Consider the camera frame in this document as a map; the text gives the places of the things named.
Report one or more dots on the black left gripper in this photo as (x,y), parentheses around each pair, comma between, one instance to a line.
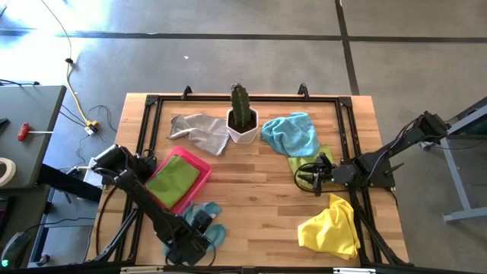
(202,220)

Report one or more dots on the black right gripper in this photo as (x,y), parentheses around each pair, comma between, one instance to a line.
(325,172)

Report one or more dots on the yellow-green microfiber towel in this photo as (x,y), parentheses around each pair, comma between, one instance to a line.
(296,163)

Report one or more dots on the teal microfiber towel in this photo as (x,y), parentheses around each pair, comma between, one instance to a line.
(217,235)

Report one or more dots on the pink plastic tray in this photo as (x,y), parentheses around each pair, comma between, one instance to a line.
(194,192)

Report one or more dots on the green microfiber towel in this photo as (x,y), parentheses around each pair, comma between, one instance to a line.
(173,180)

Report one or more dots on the yellow microfiber towel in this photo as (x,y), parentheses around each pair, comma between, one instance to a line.
(331,232)

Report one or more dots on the gray microfiber towel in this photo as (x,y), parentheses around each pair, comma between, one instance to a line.
(205,133)

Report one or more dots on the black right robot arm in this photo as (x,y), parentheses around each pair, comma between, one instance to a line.
(395,146)

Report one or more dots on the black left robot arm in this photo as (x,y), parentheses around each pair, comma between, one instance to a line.
(152,205)

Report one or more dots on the light blue microfiber towel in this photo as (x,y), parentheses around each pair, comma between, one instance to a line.
(293,133)

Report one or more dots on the white faceted plant pot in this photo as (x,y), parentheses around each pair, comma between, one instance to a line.
(243,137)

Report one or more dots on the green cactus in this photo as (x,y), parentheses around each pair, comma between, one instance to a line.
(240,104)

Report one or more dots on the white power box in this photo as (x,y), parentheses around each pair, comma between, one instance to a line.
(89,177)

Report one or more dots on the black crossbar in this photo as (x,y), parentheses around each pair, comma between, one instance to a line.
(64,182)

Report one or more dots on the black device with light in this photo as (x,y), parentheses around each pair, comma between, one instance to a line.
(17,247)

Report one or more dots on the beige tape roll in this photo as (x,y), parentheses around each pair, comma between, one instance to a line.
(12,171)

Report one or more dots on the dark grey side table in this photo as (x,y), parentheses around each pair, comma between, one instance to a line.
(34,110)

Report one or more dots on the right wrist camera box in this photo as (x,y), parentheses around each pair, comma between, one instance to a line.
(324,158)

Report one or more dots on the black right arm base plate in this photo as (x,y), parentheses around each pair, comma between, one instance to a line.
(384,179)

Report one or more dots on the silver metal bracket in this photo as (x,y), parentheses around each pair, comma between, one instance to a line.
(354,271)
(141,270)

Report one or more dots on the black frame clamp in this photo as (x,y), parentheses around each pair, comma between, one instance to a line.
(186,93)
(303,92)

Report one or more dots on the black aluminium table frame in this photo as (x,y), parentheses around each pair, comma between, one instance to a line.
(205,98)

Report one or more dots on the grey metal table frame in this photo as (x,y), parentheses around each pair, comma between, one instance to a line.
(454,175)

